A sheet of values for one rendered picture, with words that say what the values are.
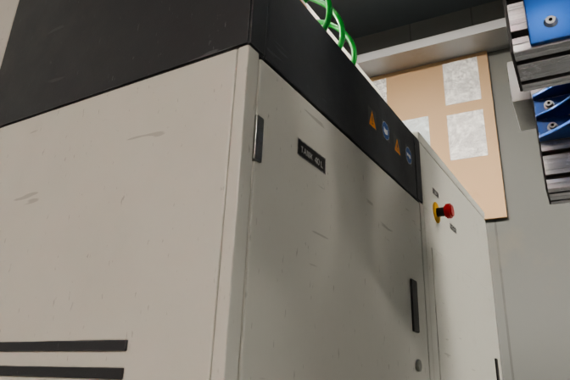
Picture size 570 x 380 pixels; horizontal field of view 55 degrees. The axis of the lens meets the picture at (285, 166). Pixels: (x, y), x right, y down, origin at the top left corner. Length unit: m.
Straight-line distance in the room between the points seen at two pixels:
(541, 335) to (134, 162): 2.58
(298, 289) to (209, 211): 0.16
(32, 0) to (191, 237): 0.70
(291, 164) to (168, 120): 0.17
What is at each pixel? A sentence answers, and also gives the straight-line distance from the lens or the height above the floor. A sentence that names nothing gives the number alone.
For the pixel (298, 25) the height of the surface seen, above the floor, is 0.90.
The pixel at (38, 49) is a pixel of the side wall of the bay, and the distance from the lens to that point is 1.09.
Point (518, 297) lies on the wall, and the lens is 3.11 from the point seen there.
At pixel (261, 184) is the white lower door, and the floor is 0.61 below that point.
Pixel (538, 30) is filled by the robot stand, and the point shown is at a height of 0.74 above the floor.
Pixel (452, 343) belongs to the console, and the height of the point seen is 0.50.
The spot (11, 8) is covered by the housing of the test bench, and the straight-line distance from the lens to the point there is 1.26.
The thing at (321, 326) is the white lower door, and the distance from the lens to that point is 0.76.
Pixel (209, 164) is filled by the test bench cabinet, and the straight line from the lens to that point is 0.66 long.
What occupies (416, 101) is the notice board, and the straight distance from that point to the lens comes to 3.57.
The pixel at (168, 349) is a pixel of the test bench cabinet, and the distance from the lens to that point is 0.63.
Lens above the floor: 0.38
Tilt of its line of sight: 23 degrees up
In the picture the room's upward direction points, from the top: 2 degrees clockwise
